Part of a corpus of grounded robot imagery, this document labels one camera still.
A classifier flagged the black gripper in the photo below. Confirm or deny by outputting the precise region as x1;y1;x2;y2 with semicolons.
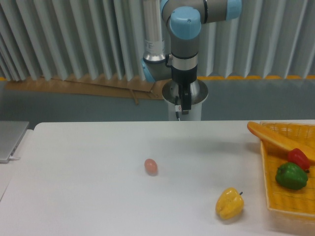
171;66;197;115

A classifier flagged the long orange baguette bread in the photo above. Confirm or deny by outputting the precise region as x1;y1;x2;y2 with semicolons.
247;121;315;164

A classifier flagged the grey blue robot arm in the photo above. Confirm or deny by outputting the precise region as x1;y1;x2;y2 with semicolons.
141;0;242;121

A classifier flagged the brown cardboard sheet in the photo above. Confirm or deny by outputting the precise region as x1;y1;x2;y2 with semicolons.
5;74;168;104

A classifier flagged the brown egg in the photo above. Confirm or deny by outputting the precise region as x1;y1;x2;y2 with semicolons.
144;159;158;176

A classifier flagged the yellow bell pepper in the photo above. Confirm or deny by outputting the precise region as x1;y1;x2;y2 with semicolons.
215;187;244;220

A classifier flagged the red bell pepper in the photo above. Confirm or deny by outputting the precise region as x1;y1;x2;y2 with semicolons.
287;148;310;171

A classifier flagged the green bell pepper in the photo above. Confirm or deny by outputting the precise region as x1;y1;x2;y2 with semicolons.
275;162;308;190

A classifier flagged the yellow woven basket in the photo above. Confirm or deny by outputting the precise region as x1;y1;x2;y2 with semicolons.
260;121;315;222

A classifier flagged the silver laptop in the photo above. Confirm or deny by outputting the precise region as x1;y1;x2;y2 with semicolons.
0;121;29;164

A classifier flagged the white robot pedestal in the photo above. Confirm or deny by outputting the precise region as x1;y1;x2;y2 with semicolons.
162;80;208;121

